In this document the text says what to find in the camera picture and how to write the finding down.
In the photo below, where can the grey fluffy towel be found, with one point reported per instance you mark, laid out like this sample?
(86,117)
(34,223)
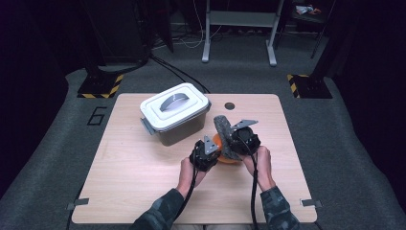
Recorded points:
(225,134)

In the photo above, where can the person's right hand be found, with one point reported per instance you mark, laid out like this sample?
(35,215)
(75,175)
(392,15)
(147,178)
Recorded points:
(263,169)

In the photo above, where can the grey lidded storage box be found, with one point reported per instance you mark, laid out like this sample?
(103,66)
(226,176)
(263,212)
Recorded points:
(172,107)

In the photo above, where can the grey plastic storage box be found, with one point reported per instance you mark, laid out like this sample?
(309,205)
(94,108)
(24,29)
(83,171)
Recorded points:
(183,131)

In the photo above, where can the grey tape strip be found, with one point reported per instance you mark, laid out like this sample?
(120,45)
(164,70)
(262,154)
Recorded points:
(78,202)
(311,202)

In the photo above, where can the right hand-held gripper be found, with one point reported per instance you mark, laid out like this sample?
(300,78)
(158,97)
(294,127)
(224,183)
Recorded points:
(245,140)

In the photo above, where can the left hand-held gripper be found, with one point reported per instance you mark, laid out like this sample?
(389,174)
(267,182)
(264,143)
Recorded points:
(202,158)

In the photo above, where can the orange plush toy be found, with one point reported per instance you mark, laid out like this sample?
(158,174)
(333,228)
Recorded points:
(227,161)

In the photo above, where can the black cabinet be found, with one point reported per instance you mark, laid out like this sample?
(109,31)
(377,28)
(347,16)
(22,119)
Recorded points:
(118,28)

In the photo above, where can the person's left hand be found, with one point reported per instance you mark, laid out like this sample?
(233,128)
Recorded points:
(187,177)

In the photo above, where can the black stand with striped base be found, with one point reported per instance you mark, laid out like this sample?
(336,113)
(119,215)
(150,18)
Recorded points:
(100,86)
(311,86)

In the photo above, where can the white metal desk frame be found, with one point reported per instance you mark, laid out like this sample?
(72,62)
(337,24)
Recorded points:
(242,18)

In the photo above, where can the orange and white clutter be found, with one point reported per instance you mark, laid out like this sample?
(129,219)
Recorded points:
(306,9)

